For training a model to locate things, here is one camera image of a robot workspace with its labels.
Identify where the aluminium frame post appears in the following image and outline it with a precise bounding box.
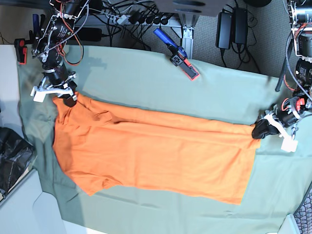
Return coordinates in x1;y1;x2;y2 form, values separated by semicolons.
171;14;199;59

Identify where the black power brick left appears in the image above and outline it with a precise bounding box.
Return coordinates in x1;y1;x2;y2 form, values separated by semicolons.
78;28;102;42

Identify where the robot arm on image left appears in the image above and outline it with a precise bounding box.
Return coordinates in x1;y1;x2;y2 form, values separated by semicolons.
30;0;89;107

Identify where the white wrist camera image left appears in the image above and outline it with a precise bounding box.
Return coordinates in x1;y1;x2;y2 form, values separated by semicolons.
30;86;46;103

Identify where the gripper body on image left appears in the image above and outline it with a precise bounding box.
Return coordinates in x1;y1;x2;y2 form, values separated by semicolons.
37;67;77;95

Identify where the blue clamp on table centre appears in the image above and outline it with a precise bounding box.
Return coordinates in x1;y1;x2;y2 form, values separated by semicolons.
154;28;199;80

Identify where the black plastic bag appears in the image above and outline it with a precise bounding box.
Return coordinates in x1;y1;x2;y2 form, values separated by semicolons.
0;127;34;198

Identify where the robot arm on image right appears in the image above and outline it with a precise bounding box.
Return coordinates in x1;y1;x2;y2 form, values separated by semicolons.
252;0;312;139

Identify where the green table cloth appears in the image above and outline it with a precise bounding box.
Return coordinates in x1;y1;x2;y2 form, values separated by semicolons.
17;46;312;234

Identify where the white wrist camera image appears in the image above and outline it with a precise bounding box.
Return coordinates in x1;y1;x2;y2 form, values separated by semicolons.
30;86;46;103
281;138;298;153

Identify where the black power adapter pair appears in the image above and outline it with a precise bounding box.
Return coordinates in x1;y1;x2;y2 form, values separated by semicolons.
215;7;248;49

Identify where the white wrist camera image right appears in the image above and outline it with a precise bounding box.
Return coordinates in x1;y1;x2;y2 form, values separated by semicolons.
281;138;298;153

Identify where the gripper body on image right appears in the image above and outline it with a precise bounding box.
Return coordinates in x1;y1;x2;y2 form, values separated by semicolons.
258;96;307;134

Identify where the orange T-shirt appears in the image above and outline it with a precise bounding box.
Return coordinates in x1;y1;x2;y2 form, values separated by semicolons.
53;94;260;205

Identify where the blue clamp at table corner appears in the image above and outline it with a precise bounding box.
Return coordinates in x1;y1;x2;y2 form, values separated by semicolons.
14;14;46;65

